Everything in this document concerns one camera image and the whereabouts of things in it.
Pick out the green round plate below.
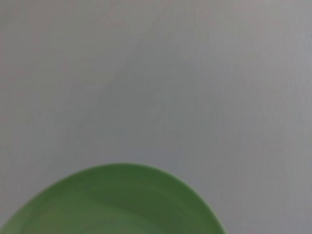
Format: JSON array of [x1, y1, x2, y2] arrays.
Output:
[[0, 162, 228, 234]]

